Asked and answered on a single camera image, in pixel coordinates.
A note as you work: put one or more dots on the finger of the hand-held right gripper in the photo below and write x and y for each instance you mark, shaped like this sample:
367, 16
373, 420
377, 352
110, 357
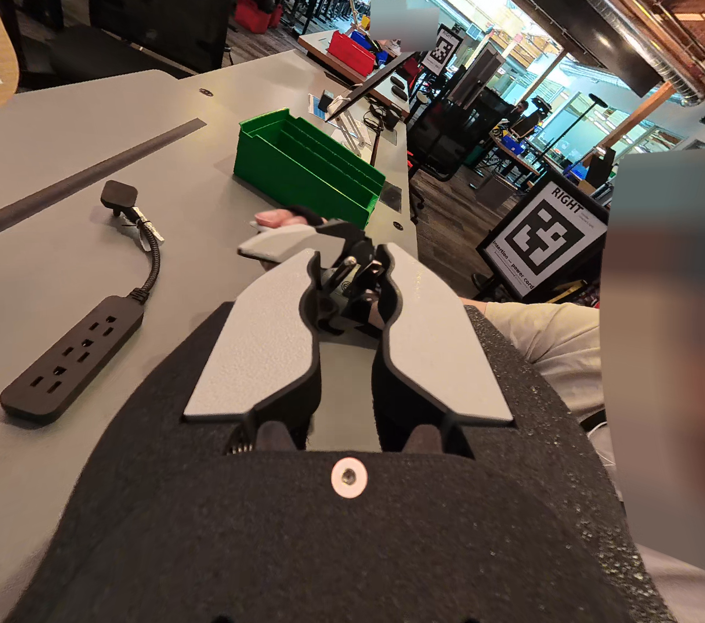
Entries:
281, 243

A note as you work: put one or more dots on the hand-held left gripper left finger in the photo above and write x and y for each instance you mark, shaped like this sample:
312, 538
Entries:
259, 347

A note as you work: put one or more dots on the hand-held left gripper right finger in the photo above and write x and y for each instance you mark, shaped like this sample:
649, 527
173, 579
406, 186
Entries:
440, 347

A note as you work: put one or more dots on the black power plug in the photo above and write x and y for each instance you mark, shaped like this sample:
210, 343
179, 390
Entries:
118, 193

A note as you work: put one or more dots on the black power strip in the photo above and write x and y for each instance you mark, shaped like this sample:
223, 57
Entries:
66, 364

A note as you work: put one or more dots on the person's right hand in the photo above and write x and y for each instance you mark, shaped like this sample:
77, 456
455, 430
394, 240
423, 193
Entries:
275, 218

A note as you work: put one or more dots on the green plastic bin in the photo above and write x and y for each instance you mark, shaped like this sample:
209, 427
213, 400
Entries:
297, 177

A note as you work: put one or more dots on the thin black slanted panel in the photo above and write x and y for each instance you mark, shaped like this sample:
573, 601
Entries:
369, 86

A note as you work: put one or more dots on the red plastic bin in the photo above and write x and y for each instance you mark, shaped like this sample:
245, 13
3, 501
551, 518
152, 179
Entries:
350, 53

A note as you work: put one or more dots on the wooden edged table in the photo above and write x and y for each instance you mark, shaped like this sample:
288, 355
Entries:
319, 47

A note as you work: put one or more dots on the black and white tag board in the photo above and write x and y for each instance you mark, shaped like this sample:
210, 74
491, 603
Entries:
442, 50

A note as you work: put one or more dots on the red plastic crate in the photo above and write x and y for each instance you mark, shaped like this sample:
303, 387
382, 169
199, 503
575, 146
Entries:
256, 14

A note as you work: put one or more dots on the black pole stand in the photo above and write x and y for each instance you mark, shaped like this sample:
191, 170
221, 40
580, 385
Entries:
573, 124

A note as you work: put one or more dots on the silver spiral ventilation duct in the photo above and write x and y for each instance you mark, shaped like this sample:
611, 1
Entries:
622, 23

